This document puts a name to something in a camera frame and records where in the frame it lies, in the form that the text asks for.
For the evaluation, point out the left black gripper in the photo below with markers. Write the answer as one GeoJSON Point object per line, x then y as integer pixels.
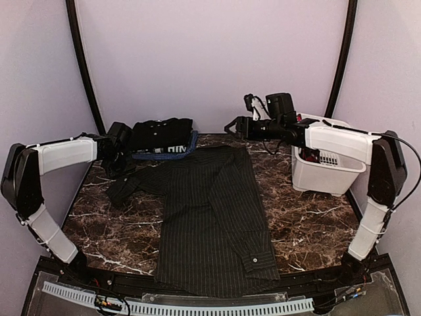
{"type": "Point", "coordinates": [129, 166]}

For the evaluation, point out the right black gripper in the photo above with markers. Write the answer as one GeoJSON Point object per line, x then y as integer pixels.
{"type": "Point", "coordinates": [241, 126]}

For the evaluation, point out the black pinstriped long sleeve shirt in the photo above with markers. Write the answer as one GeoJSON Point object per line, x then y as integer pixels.
{"type": "Point", "coordinates": [215, 240]}

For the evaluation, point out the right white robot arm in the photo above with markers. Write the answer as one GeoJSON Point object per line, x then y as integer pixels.
{"type": "Point", "coordinates": [388, 174]}

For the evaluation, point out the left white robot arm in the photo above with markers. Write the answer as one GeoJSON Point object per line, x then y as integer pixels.
{"type": "Point", "coordinates": [27, 169]}

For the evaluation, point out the blue checkered folded shirt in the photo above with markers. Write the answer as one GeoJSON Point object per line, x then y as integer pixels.
{"type": "Point", "coordinates": [161, 157]}

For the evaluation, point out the black white lettered folded shirt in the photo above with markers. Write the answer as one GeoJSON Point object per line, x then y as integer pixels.
{"type": "Point", "coordinates": [176, 149]}

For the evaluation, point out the black folded button shirt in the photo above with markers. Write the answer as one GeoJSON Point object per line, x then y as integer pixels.
{"type": "Point", "coordinates": [154, 134]}

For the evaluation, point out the red black shirt in bin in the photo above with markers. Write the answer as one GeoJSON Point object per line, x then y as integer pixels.
{"type": "Point", "coordinates": [306, 153]}

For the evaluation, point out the white plastic bin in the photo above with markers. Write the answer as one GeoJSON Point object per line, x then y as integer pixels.
{"type": "Point", "coordinates": [344, 154]}

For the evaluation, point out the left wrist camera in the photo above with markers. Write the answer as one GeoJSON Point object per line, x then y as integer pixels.
{"type": "Point", "coordinates": [120, 134]}

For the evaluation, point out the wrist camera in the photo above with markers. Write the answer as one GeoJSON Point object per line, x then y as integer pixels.
{"type": "Point", "coordinates": [280, 107]}
{"type": "Point", "coordinates": [120, 134]}

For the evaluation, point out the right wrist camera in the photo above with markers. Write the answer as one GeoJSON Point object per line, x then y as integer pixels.
{"type": "Point", "coordinates": [280, 107]}

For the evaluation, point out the white slotted cable duct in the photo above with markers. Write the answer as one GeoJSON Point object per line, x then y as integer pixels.
{"type": "Point", "coordinates": [160, 304]}

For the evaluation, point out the left black frame post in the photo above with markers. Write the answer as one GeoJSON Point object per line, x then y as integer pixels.
{"type": "Point", "coordinates": [82, 65]}

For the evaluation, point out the black frame post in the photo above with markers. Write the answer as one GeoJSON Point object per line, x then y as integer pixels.
{"type": "Point", "coordinates": [82, 65]}
{"type": "Point", "coordinates": [342, 59]}

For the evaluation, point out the right black frame post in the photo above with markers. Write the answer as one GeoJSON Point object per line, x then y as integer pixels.
{"type": "Point", "coordinates": [342, 59]}

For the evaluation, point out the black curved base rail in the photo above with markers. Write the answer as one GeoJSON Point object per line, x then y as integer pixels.
{"type": "Point", "coordinates": [318, 282]}

